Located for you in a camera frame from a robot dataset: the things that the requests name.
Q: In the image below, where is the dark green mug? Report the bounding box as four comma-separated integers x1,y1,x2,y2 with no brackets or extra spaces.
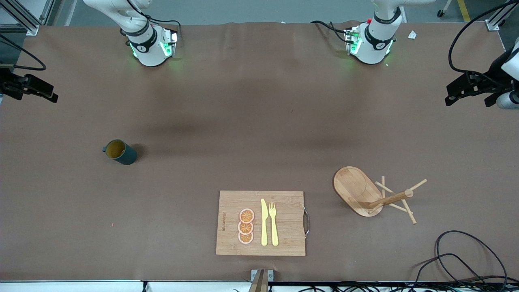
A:
102,139,137,165

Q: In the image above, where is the wooden mug rack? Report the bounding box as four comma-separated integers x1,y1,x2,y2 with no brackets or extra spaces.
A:
333,166,428,225

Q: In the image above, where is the brown table cover mat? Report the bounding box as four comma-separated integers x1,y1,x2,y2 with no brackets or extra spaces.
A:
0,22,519,282

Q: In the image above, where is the wooden cutting board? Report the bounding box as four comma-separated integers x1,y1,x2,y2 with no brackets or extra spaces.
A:
216,191,311,257

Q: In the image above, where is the yellow plastic fork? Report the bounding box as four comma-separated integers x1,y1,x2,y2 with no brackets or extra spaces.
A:
269,202,279,247

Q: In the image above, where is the yellow plastic knife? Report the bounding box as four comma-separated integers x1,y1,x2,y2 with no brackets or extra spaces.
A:
261,198,268,247

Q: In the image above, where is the right arm wrist cable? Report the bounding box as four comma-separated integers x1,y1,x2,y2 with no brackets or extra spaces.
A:
0,34,47,71

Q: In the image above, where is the arm wrist cable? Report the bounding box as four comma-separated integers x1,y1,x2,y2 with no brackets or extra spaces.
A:
448,0,519,75
0,34,47,71

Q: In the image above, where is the left arm wrist cable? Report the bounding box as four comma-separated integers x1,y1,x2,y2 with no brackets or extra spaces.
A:
448,0,519,75

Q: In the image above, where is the aluminium frame profile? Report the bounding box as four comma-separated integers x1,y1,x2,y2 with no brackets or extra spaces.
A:
0,0,55,36
485,0,519,32

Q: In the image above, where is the black looped cable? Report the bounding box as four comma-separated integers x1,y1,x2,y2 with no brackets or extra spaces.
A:
435,230,508,286
414,253,489,286

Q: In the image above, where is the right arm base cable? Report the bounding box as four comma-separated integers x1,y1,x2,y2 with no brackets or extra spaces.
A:
144,15,182,39

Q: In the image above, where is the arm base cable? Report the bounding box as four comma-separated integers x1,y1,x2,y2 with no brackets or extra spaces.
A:
144,15,182,39
311,20,350,43

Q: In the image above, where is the left arm base cable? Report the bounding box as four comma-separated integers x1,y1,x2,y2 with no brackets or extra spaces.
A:
311,20,350,43

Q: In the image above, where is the white table edge rail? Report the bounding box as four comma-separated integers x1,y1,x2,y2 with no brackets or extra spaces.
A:
0,280,252,292

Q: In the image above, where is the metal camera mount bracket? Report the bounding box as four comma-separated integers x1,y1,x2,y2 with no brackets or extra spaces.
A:
251,269,274,292

